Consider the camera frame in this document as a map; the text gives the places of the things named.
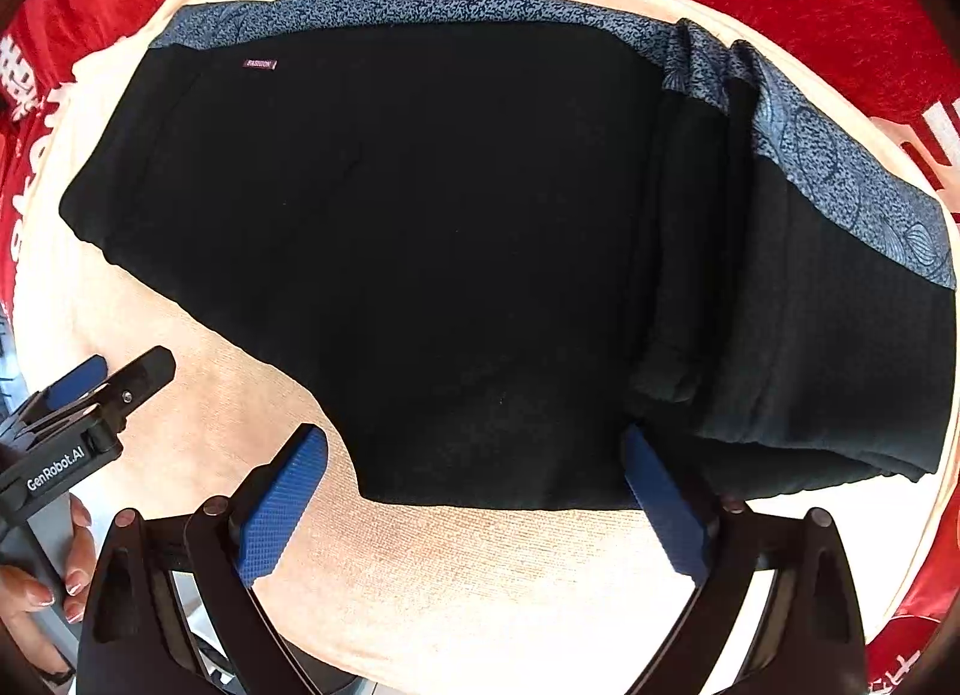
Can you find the black pants with blue trim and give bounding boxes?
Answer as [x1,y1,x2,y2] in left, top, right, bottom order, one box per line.
[58,0,960,512]

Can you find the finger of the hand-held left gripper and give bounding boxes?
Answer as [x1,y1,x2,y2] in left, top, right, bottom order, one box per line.
[15,354,112,430]
[45,346,177,452]

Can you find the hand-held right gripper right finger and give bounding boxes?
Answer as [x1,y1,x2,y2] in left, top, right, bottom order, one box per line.
[621,423,871,695]

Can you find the person's left hand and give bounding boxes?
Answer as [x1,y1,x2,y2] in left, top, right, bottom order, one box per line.
[0,496,98,670]

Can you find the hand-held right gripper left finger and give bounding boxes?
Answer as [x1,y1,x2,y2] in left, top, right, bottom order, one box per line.
[75,423,331,695]

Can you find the peach towel blanket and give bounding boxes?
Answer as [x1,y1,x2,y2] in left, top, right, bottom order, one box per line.
[15,0,960,695]

